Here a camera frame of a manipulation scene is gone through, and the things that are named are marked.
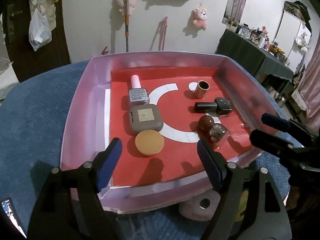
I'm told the green bear figurine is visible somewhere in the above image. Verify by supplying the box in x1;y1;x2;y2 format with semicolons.
235;190;248;222

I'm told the lilac My Melody device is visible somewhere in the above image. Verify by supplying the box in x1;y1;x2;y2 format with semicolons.
179;189;220;222

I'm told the black nail polish bottle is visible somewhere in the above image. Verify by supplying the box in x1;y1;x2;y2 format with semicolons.
194;98;233;116

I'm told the gold studded ring cylinder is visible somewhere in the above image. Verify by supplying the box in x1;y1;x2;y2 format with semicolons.
194;80;210;99

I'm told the orange makeup sponge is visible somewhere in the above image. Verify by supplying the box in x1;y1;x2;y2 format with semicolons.
135;129;164;156

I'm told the brown square compact case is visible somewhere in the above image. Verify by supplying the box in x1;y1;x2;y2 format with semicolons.
129;104;163;134

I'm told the pink cap nail polish bottle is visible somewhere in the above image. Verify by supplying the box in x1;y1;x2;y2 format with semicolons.
129;75;150;107

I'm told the pink curtain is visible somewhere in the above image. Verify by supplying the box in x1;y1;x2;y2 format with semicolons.
298;41;320;132

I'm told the dark cloth side table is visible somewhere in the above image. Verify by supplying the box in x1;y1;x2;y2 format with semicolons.
216;29;293;91

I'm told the smartphone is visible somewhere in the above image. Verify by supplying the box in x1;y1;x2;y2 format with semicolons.
1;198;27;239

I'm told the blue textured table mat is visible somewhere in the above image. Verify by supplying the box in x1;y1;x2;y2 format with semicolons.
0;60;301;240

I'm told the pink cardboard box tray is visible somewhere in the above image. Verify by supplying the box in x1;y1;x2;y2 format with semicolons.
61;51;284;213

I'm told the white plastic bag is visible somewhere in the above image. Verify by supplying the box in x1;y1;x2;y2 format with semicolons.
29;9;52;51

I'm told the light pink plush behind stick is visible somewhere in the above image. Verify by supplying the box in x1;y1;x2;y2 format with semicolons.
115;0;136;16

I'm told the dark wooden door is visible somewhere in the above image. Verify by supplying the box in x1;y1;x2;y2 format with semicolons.
1;0;71;82

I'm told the pink plush toy on wall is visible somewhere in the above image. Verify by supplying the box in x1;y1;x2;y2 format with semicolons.
193;8;208;31

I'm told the pink hanger on wall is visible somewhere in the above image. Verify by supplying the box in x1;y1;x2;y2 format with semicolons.
150;16;168;51

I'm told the orange handled mop stick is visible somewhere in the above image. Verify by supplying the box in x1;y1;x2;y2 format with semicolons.
125;0;129;53

